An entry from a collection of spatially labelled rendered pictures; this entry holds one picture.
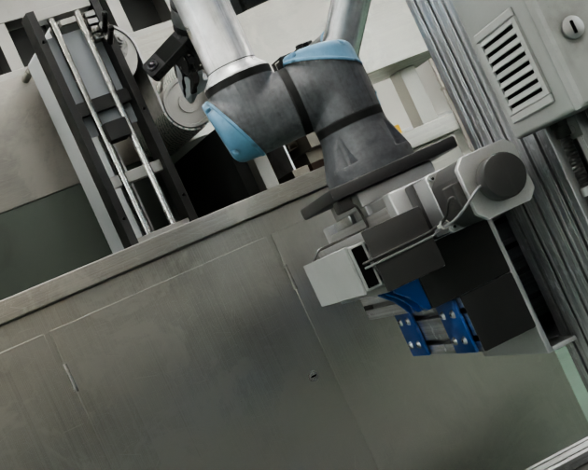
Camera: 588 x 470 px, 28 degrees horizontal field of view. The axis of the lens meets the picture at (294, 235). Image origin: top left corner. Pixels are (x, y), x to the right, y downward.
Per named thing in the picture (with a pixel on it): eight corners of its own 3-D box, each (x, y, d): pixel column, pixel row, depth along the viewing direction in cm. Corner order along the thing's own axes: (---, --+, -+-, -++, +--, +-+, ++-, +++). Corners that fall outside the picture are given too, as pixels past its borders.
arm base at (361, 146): (427, 147, 186) (400, 90, 187) (343, 185, 183) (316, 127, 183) (399, 164, 201) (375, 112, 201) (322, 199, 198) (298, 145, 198)
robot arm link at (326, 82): (385, 99, 186) (348, 21, 187) (307, 133, 186) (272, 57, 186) (378, 109, 198) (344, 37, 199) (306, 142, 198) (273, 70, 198)
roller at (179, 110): (176, 134, 262) (155, 86, 263) (145, 164, 285) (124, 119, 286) (222, 117, 268) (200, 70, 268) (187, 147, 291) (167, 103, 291)
